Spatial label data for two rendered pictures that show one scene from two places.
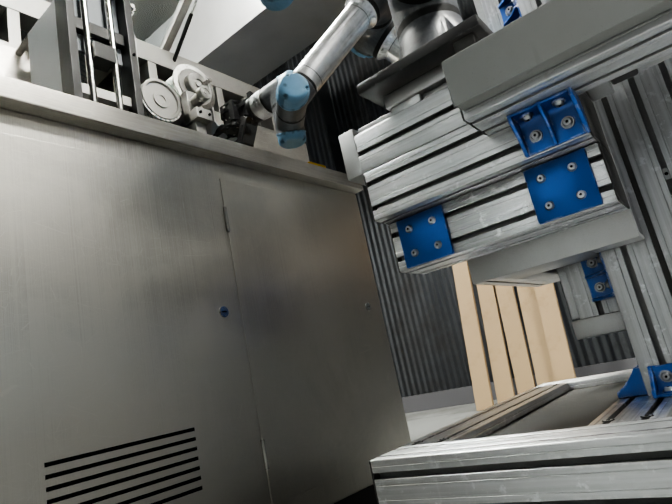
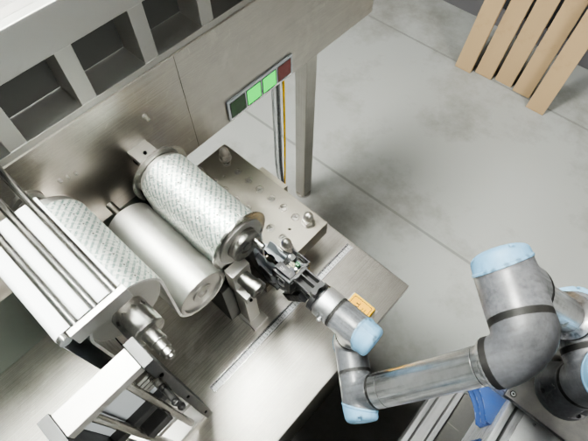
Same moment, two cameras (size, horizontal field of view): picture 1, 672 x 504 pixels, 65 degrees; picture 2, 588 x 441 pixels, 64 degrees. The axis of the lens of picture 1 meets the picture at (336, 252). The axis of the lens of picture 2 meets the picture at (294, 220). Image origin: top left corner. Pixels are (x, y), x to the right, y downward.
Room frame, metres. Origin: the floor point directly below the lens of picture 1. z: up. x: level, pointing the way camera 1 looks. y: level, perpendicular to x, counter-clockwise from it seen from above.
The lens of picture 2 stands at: (0.95, 0.15, 2.11)
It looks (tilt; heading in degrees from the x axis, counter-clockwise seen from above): 60 degrees down; 6
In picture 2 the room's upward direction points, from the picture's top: 1 degrees counter-clockwise
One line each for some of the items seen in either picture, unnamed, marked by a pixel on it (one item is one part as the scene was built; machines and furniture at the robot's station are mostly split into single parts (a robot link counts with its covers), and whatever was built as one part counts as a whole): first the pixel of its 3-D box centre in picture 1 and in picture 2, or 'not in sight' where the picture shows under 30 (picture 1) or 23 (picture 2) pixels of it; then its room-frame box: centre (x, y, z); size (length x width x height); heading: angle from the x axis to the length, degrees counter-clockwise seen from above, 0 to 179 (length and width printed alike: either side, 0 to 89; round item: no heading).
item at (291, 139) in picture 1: (289, 122); (350, 346); (1.25, 0.05, 1.01); 0.11 x 0.08 x 0.11; 11
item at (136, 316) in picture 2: not in sight; (138, 321); (1.17, 0.44, 1.33); 0.06 x 0.06 x 0.06; 53
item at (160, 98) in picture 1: (137, 119); (164, 257); (1.36, 0.48, 1.17); 0.26 x 0.12 x 0.12; 53
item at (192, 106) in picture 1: (202, 140); (248, 297); (1.33, 0.30, 1.05); 0.06 x 0.05 x 0.31; 53
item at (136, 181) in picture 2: not in sight; (160, 173); (1.53, 0.51, 1.25); 0.15 x 0.01 x 0.15; 143
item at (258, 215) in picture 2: (194, 87); (240, 241); (1.38, 0.31, 1.25); 0.15 x 0.01 x 0.15; 143
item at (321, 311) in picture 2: (262, 104); (326, 304); (1.31, 0.11, 1.11); 0.08 x 0.05 x 0.08; 143
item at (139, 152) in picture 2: not in sight; (143, 153); (1.56, 0.55, 1.28); 0.06 x 0.05 x 0.02; 53
